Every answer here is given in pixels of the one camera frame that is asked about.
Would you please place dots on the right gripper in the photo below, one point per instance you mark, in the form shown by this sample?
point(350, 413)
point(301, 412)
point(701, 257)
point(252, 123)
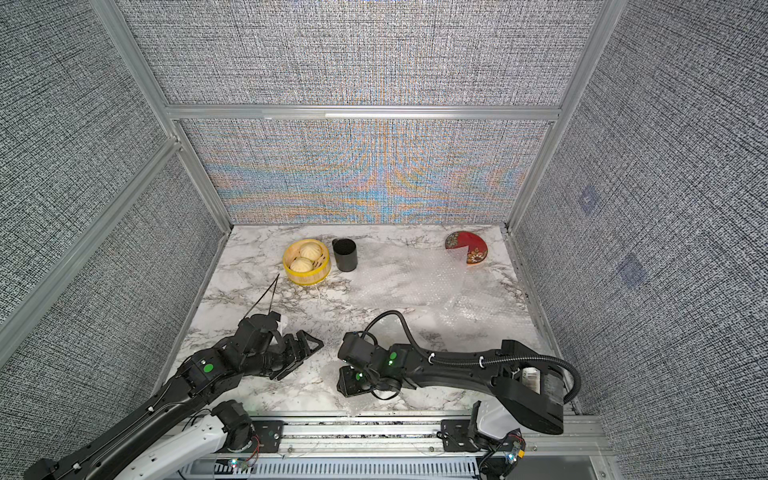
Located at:
point(343, 376)

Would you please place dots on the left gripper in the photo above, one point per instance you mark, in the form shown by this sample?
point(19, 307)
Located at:
point(297, 357)

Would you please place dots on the red floral plate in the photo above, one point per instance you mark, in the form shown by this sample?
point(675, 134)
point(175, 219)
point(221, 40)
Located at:
point(477, 249)

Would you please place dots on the bubble white plate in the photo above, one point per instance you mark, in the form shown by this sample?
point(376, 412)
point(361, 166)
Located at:
point(378, 403)

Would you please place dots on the bubble wrap around orange plate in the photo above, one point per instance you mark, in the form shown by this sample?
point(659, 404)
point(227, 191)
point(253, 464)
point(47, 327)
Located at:
point(393, 276)

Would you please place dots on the bubble dark red plate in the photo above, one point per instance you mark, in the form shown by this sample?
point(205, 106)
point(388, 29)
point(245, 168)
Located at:
point(478, 319)

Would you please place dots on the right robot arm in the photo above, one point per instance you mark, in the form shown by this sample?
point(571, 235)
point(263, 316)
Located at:
point(532, 387)

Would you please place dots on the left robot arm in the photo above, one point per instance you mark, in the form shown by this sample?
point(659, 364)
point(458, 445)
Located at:
point(200, 379)

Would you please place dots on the lower steamed bun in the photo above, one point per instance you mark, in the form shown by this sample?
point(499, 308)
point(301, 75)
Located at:
point(302, 265)

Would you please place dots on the steamed bun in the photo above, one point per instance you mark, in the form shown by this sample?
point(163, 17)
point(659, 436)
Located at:
point(312, 252)
point(302, 265)

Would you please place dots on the yellow bamboo steamer basket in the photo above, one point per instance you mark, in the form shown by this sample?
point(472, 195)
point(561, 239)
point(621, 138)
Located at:
point(320, 272)

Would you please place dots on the upper steamed bun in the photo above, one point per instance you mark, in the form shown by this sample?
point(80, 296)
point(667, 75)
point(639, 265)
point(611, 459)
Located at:
point(312, 252)

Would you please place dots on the black cup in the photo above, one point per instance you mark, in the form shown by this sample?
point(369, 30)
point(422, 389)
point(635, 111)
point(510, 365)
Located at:
point(345, 254)

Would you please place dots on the left base circuit board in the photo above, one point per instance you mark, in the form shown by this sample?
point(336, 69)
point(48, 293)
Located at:
point(241, 465)

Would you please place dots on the base circuit board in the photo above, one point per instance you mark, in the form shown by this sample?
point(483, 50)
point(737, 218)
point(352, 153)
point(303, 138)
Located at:
point(514, 455)
point(241, 465)

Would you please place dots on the right base circuit board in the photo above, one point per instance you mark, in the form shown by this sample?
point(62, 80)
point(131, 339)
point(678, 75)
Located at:
point(514, 455)

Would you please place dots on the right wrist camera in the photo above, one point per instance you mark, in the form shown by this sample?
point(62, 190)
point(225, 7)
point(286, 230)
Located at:
point(356, 350)

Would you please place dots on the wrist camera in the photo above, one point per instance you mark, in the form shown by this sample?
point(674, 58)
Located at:
point(258, 327)
point(356, 350)

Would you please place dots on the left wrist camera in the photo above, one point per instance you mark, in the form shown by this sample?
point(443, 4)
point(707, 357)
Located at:
point(258, 327)

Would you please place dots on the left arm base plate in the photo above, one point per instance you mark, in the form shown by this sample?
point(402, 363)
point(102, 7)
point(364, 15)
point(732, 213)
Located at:
point(264, 436)

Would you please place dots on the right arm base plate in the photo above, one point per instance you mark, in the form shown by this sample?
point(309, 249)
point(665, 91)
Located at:
point(460, 436)

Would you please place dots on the aluminium front rail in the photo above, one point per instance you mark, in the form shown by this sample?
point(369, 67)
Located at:
point(402, 434)

